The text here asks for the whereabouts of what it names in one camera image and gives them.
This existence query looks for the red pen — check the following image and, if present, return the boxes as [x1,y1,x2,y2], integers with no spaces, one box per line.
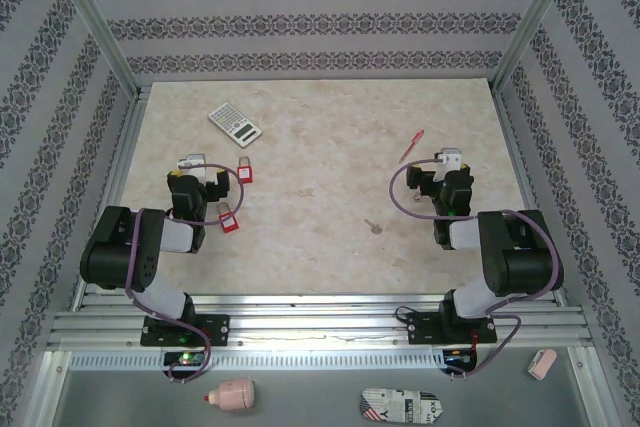
[398,129,425,164]

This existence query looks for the white scientific calculator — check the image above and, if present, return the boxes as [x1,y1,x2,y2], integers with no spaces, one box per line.
[208,102,264,149]

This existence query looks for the pink white small case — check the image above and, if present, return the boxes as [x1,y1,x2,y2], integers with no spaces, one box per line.
[526,348,558,380]

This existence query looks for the pink small bottle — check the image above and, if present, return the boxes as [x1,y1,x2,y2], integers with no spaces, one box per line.
[203,377,256,411]

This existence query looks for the newspaper print pencil case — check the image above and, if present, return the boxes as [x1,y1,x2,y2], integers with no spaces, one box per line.
[359,387,444,424]

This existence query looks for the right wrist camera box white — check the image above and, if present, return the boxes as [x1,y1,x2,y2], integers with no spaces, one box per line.
[433,147,463,183]

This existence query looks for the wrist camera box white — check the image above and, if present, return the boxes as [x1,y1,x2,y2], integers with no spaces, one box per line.
[177,152,221,182]
[433,147,463,183]

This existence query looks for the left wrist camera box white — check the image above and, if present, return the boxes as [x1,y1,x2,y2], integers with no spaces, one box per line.
[177,152,221,182]

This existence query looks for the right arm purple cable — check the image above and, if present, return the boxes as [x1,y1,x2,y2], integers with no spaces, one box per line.
[389,156,564,381]

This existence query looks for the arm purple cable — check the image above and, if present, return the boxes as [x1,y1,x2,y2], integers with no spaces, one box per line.
[123,162,247,385]
[389,156,564,381]

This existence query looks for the aluminium side rail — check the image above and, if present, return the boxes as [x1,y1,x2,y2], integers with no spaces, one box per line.
[492,89,574,309]
[69,89,151,311]

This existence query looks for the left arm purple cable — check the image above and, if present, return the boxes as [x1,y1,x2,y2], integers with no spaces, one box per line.
[123,162,247,385]

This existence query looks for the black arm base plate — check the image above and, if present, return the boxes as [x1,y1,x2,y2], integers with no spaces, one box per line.
[140,314,231,347]
[407,311,499,347]

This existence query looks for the aluminium frame post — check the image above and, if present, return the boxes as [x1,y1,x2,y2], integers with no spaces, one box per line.
[491,0,584,93]
[44,0,146,99]

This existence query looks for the aluminium mounting rail frame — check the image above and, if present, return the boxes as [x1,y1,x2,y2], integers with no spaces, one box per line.
[47,294,594,349]

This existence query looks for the slotted grey cable duct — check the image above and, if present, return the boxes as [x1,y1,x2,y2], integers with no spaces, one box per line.
[69,350,446,370]

